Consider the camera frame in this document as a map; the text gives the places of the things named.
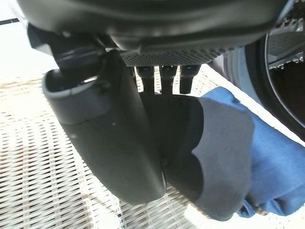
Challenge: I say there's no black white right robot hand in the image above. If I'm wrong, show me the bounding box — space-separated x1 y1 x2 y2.
14 0 294 205

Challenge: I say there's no small black cloth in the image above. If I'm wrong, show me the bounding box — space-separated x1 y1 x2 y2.
140 93 253 221

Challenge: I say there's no blue cloth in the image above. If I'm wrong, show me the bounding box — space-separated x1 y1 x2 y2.
200 87 305 219

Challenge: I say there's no grey front-load washing machine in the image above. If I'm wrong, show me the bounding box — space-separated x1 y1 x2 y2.
209 0 305 144

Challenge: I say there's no white wicker basket tray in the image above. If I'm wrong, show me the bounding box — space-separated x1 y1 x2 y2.
0 64 305 229

